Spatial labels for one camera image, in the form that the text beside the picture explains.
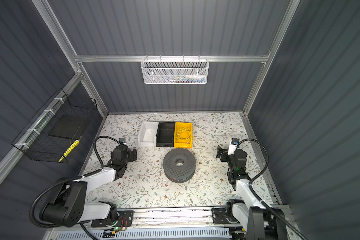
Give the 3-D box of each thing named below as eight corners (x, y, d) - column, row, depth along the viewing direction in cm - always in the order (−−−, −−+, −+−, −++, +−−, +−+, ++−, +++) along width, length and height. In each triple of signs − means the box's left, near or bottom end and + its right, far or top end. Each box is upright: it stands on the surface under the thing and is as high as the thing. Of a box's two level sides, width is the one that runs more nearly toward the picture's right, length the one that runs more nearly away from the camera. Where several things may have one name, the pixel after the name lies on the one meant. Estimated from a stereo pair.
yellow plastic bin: (174, 148, 102) (173, 142, 96) (175, 128, 113) (174, 122, 108) (192, 148, 102) (193, 142, 96) (191, 128, 113) (192, 122, 108)
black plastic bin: (156, 148, 102) (155, 142, 96) (159, 127, 114) (158, 121, 108) (173, 148, 102) (173, 142, 96) (174, 127, 114) (174, 121, 108)
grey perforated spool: (162, 182, 87) (161, 178, 82) (165, 153, 99) (164, 148, 94) (195, 182, 87) (196, 178, 82) (194, 153, 99) (194, 148, 94)
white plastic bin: (139, 147, 102) (136, 142, 97) (143, 127, 114) (141, 121, 108) (156, 147, 102) (155, 142, 97) (159, 127, 114) (158, 121, 108)
